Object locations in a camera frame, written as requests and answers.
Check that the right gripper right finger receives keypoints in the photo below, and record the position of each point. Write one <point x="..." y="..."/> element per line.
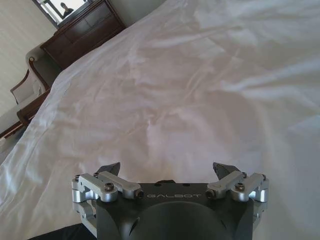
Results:
<point x="232" y="183"/>

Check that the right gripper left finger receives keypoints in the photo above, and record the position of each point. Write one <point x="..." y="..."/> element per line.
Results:
<point x="110" y="182"/>

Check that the white bed sheet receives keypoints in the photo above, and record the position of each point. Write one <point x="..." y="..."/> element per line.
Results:
<point x="175" y="100"/>

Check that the black cloth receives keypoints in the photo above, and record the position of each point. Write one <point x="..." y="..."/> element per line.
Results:
<point x="60" y="230"/>

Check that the dark wooden cabinet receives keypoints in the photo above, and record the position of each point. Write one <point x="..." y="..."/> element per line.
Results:
<point x="82" y="37"/>

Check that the person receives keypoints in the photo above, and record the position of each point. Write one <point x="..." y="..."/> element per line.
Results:
<point x="66" y="11"/>

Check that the wood-framed mirror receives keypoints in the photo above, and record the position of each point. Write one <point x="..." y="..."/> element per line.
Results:
<point x="55" y="11"/>

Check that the cream armchair with wooden frame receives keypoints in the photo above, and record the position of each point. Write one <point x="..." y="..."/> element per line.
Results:
<point x="32" y="75"/>

